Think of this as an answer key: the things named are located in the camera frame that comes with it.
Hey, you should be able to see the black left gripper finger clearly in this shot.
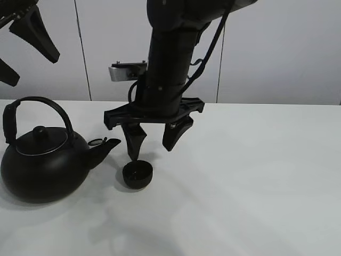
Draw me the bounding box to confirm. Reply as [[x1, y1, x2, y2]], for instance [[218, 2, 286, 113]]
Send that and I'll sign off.
[[9, 5, 60, 63], [0, 59, 20, 86]]

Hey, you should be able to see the black round teapot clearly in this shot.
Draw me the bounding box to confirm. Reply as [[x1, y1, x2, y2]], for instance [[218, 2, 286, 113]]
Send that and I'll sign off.
[[1, 97, 121, 203]]

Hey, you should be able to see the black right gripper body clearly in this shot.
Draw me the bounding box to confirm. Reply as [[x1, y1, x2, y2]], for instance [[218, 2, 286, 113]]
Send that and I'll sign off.
[[103, 81, 205, 130]]

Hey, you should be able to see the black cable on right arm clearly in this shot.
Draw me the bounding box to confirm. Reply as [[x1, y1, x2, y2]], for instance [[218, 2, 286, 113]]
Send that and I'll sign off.
[[185, 5, 231, 90]]

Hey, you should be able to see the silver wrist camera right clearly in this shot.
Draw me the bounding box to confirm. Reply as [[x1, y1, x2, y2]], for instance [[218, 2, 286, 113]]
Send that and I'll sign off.
[[108, 60, 148, 82]]

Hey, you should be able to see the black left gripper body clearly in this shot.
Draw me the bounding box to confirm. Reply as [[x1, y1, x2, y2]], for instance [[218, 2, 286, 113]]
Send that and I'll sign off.
[[0, 0, 37, 28]]

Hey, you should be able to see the small black teacup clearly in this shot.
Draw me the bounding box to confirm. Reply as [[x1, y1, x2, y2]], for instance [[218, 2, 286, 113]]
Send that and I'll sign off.
[[122, 160, 153, 190]]

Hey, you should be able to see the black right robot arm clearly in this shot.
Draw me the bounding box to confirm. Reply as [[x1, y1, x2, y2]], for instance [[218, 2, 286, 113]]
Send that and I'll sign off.
[[104, 0, 252, 161]]

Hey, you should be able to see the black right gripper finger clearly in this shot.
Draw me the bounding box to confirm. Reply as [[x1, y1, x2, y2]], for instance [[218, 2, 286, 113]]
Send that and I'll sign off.
[[121, 123, 147, 161], [163, 116, 194, 151]]

